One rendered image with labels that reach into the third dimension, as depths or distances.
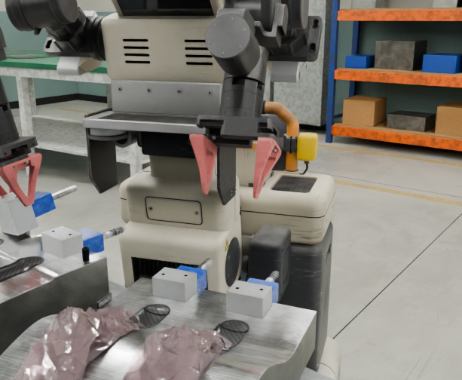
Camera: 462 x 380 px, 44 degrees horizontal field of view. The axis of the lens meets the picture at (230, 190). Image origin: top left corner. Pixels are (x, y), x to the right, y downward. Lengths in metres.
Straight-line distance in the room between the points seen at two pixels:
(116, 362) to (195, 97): 0.59
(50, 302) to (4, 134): 0.26
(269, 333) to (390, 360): 1.60
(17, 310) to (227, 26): 0.44
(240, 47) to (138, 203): 0.56
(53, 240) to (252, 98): 0.35
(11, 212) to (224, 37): 0.42
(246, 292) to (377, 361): 1.56
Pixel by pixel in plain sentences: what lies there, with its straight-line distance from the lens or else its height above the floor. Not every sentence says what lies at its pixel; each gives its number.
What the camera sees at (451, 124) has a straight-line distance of 5.53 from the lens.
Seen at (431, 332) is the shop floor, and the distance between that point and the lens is 2.50.
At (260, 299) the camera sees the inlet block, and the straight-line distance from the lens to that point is 0.72.
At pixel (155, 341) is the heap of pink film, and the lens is 0.56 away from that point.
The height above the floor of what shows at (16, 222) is 0.92.
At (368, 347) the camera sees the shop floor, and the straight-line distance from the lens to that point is 2.33.
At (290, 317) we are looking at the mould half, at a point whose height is 0.86.
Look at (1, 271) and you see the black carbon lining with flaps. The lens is 0.84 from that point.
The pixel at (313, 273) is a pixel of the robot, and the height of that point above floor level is 0.62.
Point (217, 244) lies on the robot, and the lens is 1.10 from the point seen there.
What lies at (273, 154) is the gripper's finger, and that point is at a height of 1.04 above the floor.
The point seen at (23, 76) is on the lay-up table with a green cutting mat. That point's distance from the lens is 4.62.
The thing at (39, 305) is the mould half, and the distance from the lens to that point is 0.79.
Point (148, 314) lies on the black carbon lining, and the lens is 0.75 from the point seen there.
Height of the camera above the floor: 1.21
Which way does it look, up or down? 17 degrees down
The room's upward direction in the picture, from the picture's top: straight up
